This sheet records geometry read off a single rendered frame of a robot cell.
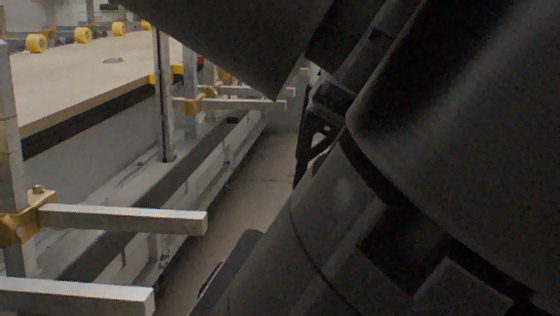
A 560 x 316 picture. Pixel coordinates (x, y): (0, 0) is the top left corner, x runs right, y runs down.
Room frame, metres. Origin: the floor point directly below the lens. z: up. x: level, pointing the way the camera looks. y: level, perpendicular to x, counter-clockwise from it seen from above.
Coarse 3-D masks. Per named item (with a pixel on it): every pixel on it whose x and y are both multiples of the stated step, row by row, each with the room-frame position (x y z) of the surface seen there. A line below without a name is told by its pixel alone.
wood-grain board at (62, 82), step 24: (72, 48) 2.77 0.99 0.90; (96, 48) 2.76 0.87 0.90; (120, 48) 2.76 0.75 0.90; (144, 48) 2.75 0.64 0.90; (24, 72) 1.95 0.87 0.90; (48, 72) 1.95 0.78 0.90; (72, 72) 1.95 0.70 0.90; (96, 72) 1.94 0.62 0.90; (120, 72) 1.94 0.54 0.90; (144, 72) 1.94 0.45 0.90; (24, 96) 1.50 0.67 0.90; (48, 96) 1.49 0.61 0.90; (72, 96) 1.49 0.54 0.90; (96, 96) 1.51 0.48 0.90; (24, 120) 1.21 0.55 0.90; (48, 120) 1.26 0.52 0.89
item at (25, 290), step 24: (0, 288) 0.61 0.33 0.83; (24, 288) 0.61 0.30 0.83; (48, 288) 0.61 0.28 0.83; (72, 288) 0.61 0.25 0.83; (96, 288) 0.61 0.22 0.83; (120, 288) 0.61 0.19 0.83; (144, 288) 0.61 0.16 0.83; (24, 312) 0.61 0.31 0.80; (48, 312) 0.60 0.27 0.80; (72, 312) 0.60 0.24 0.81; (96, 312) 0.59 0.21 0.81; (120, 312) 0.59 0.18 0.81; (144, 312) 0.58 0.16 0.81
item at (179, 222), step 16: (48, 208) 0.87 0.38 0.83; (64, 208) 0.87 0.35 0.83; (80, 208) 0.87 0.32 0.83; (96, 208) 0.87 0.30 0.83; (112, 208) 0.88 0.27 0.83; (128, 208) 0.88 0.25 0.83; (48, 224) 0.87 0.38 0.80; (64, 224) 0.86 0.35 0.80; (80, 224) 0.86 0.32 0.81; (96, 224) 0.86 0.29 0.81; (112, 224) 0.85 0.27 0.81; (128, 224) 0.85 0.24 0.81; (144, 224) 0.84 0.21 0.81; (160, 224) 0.84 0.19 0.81; (176, 224) 0.84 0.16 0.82; (192, 224) 0.83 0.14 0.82
